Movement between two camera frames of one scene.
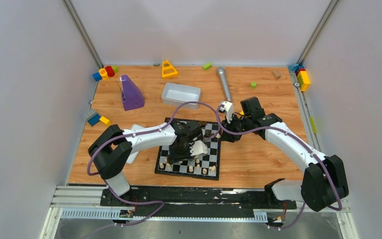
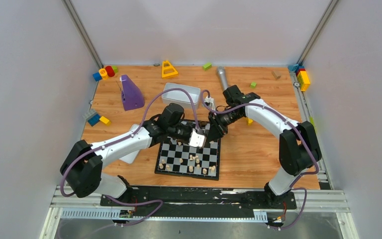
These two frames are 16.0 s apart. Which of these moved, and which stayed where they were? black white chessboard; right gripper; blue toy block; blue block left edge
Moved: right gripper
Stayed: black white chessboard; blue block left edge; blue toy block
